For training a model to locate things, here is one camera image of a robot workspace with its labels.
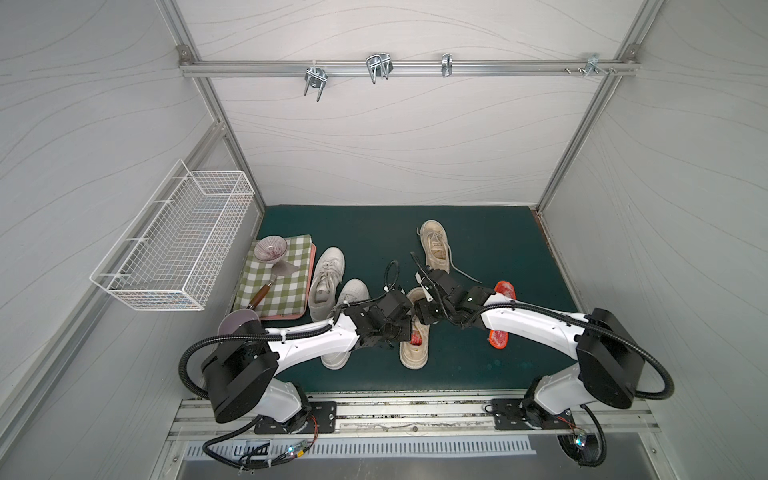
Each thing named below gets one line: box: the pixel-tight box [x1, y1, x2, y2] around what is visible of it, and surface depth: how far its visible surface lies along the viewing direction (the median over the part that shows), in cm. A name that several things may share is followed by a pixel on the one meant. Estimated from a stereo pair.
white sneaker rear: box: [308, 246, 346, 322], surface depth 92 cm
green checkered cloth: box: [233, 234, 312, 317], surface depth 99 cm
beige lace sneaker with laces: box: [420, 220, 450, 274], surface depth 104 cm
